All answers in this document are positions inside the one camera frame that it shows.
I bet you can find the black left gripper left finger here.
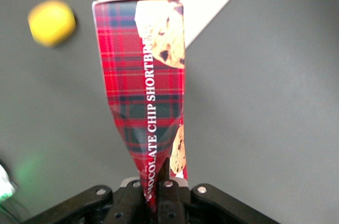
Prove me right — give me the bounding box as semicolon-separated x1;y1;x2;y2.
22;178;149;224

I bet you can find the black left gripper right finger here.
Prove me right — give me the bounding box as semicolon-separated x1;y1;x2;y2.
156;157;280;224

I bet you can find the red tartan cookie box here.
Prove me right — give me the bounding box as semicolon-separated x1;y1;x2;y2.
91;0;190;216

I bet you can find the yellow lemon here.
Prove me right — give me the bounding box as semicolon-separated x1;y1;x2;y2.
27;0;77;48

